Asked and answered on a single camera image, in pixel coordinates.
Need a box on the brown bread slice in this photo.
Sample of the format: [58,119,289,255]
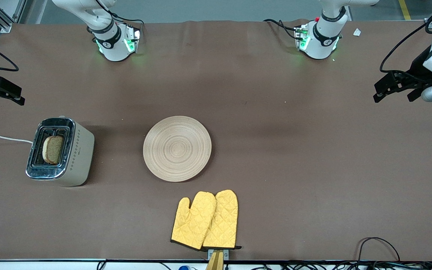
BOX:
[42,135,64,165]

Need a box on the round wooden plate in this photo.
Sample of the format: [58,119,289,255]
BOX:
[143,115,212,183]

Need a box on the beige chrome two-slot toaster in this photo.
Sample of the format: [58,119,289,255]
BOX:
[25,116,95,187]

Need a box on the brown table cover cloth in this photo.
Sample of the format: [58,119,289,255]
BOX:
[0,19,432,262]

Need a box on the yellow quilted oven mitt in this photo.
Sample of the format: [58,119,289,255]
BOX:
[202,189,242,250]
[170,191,217,251]

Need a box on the white toaster power cord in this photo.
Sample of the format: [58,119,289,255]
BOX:
[0,134,33,144]

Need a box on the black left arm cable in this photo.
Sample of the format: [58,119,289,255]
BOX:
[380,0,432,74]

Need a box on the black left base cable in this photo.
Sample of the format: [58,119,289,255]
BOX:
[263,18,299,41]

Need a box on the black base cable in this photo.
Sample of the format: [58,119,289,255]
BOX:
[263,18,299,41]
[110,12,144,27]

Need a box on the black right base cable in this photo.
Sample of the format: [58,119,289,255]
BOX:
[110,12,144,27]

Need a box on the looped black floor cable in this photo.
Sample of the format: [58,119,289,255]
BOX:
[357,237,401,263]

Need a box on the black cable bundle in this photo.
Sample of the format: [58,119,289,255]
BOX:
[251,260,432,270]

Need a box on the wooden stick camera mount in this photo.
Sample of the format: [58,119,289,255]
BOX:
[206,249,229,270]

